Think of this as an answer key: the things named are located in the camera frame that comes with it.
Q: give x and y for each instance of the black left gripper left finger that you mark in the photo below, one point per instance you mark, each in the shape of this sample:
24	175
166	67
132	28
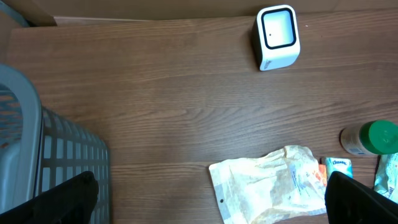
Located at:
72	201

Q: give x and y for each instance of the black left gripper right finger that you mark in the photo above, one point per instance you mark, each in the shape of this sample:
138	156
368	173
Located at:
350	202

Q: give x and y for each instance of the teal tissue pack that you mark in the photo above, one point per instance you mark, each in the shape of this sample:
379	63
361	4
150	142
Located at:
337	164

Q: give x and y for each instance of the orange tissue pack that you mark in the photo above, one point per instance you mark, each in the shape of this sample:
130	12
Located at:
322	175

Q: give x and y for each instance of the teal wet wipes pack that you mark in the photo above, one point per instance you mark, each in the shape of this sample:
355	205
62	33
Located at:
386	177

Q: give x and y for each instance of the beige plastic pouch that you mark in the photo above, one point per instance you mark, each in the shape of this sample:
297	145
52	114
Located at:
284	184

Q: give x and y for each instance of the green capped bottle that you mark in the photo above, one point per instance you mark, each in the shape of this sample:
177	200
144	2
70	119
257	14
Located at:
373	138

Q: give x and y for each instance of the white barcode scanner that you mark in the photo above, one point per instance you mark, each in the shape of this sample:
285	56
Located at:
275	37

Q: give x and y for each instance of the grey plastic mesh basket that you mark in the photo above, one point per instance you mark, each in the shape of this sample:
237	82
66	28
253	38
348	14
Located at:
40	149

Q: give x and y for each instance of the cardboard backdrop panel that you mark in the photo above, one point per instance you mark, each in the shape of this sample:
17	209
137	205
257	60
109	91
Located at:
44	12

